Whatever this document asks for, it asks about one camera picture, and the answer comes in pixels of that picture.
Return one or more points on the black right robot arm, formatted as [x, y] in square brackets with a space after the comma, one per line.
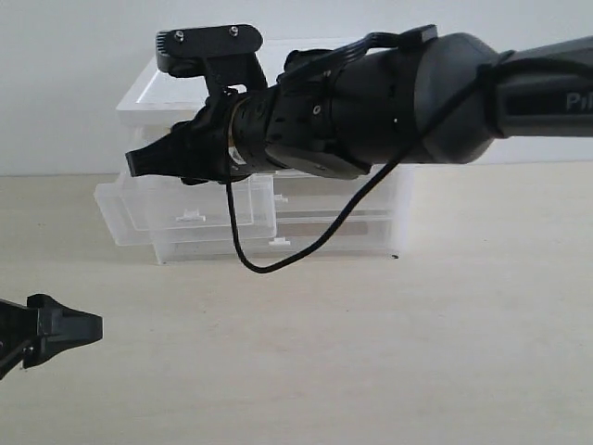
[411, 97]

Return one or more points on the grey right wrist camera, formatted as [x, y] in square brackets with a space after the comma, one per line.
[224, 56]

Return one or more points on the clear bottom wide drawer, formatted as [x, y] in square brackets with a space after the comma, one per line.
[353, 237]

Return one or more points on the clear wide drawer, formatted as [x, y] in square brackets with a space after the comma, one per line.
[300, 196]
[353, 237]

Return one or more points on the clear middle wide drawer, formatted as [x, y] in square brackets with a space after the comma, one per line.
[300, 196]

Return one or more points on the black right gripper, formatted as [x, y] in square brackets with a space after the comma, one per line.
[195, 151]

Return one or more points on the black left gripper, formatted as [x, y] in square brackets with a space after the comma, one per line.
[36, 332]

